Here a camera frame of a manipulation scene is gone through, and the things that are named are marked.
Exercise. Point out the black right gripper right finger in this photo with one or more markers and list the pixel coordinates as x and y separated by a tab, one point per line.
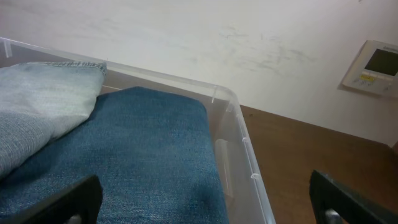
333	202

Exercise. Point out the framed picture on wall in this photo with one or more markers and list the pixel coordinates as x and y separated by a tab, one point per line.
374	70

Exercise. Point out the clear plastic storage bin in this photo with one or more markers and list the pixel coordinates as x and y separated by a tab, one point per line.
243	189

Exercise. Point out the light grey jeans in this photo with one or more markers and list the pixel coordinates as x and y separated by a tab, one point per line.
42	101

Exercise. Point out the blue jeans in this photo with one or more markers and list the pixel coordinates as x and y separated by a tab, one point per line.
152	152

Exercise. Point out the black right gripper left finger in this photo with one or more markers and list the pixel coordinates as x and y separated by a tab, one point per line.
79	202

